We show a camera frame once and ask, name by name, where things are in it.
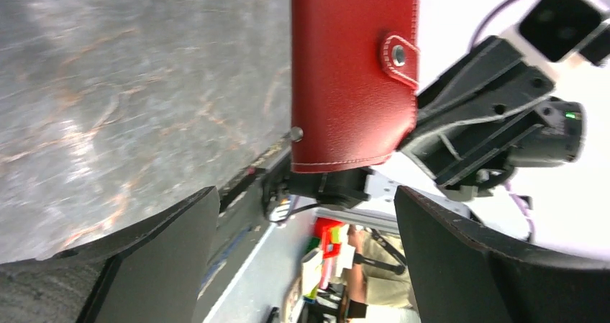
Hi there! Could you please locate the red leather card holder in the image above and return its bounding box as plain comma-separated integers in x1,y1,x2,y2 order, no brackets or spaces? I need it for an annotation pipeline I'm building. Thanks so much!
291,0,419,173

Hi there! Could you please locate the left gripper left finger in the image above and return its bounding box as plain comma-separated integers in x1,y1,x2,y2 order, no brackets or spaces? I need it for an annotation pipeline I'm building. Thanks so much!
1,187,220,322

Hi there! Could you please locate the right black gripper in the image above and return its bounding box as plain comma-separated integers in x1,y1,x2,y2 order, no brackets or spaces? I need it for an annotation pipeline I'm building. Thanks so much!
399,36,584,201

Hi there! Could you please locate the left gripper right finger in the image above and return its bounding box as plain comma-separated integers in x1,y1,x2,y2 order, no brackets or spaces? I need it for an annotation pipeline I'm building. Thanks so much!
394,186,609,323

